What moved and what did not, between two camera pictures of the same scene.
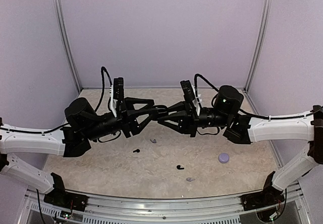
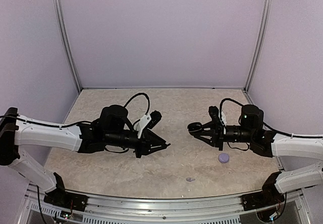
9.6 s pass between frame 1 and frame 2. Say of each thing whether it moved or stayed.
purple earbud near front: stayed
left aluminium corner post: stayed
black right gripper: moved
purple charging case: stayed
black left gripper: moved
